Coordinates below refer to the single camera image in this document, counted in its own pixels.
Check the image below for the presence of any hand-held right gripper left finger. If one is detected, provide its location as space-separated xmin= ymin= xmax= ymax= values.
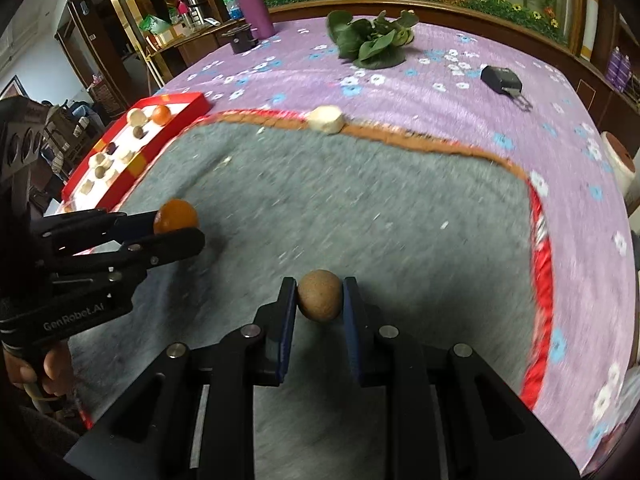
xmin=64 ymin=276 xmax=299 ymax=480

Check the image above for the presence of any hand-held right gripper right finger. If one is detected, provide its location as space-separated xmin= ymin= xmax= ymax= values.
xmin=341 ymin=276 xmax=582 ymax=480

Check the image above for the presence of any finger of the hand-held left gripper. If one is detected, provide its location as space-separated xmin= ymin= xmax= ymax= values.
xmin=29 ymin=209 xmax=163 ymax=261
xmin=37 ymin=227 xmax=207 ymax=311

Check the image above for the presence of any small orange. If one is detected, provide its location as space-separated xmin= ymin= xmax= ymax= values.
xmin=153 ymin=199 xmax=200 ymax=236

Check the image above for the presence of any red gift box tray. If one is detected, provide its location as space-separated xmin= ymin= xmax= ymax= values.
xmin=61 ymin=91 xmax=211 ymax=213

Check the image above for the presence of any person's left hand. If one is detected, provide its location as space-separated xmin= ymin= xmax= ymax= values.
xmin=5 ymin=344 xmax=76 ymax=402

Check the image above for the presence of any grey felt mat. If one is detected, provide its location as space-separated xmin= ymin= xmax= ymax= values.
xmin=65 ymin=108 xmax=556 ymax=480

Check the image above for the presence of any green packet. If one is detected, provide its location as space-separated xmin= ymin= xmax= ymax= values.
xmin=139 ymin=14 xmax=173 ymax=36

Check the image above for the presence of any small black box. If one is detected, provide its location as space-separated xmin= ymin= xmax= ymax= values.
xmin=221 ymin=24 xmax=259 ymax=55

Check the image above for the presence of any black steel flask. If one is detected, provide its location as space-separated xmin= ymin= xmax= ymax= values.
xmin=181 ymin=0 xmax=207 ymax=28

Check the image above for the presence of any purple thermos bottle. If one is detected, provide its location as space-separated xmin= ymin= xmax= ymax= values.
xmin=228 ymin=0 xmax=276 ymax=40

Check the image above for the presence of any green bok choy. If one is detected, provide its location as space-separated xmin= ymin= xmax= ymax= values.
xmin=327 ymin=9 xmax=420 ymax=69

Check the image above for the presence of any black device with metal clip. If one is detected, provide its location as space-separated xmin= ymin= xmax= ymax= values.
xmin=480 ymin=65 xmax=533 ymax=111

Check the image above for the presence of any white bucket brown lid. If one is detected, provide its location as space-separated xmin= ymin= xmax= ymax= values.
xmin=600 ymin=131 xmax=636 ymax=196

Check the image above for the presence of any purple spray can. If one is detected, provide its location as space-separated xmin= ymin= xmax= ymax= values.
xmin=617 ymin=52 xmax=633 ymax=92
xmin=606 ymin=47 xmax=623 ymax=86

